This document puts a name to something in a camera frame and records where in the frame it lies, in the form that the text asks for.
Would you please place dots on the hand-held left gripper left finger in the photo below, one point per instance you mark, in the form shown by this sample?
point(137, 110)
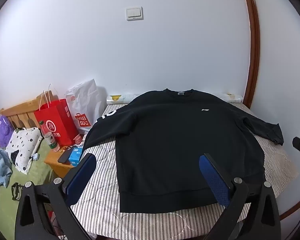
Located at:
point(80, 177)

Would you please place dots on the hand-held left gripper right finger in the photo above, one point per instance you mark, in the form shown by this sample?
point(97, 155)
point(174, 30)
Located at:
point(215, 180)

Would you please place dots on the black sweatshirt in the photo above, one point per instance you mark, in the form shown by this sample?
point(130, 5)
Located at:
point(175, 140)

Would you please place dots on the blue box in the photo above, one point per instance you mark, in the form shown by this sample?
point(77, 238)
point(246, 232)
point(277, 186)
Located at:
point(75, 156)

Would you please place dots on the striped quilted mattress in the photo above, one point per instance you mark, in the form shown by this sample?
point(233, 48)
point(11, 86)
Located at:
point(102, 180)

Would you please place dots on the black phone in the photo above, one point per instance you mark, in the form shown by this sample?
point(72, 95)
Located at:
point(65, 157)

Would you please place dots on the wooden nightstand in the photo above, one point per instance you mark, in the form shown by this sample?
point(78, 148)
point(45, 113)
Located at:
point(55, 166)

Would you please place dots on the small pink cup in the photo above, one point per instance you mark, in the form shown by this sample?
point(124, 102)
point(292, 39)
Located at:
point(78, 139)

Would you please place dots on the green bed sheet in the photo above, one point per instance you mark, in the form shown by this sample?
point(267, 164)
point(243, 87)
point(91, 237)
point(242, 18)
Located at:
point(32, 177)

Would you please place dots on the small blue white gadget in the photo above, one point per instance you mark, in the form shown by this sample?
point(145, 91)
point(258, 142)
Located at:
point(36, 157)

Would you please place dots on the clear water bottle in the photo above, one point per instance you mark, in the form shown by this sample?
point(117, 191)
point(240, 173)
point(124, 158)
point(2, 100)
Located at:
point(48, 137)

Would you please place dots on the red paper bag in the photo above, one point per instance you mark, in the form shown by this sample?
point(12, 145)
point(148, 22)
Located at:
point(57, 120)

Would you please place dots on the white flower print pillow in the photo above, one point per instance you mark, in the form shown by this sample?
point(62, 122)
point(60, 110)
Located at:
point(22, 147)

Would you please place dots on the white plastic shopping bag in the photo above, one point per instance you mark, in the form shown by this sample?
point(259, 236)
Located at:
point(85, 100)

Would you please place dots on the white roll with yellow print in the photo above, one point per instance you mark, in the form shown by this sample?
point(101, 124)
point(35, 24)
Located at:
point(115, 99)

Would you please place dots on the purple plush toy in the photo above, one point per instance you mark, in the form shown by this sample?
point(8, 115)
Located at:
point(4, 131)

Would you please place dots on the wooden headboard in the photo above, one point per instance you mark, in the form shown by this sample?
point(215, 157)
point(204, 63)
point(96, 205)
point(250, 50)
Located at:
point(22, 110)

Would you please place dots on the brown wooden door frame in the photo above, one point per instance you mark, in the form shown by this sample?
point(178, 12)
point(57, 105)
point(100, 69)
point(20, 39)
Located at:
point(253, 42)

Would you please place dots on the white wall switch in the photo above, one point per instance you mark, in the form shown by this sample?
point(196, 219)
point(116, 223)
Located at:
point(134, 13)

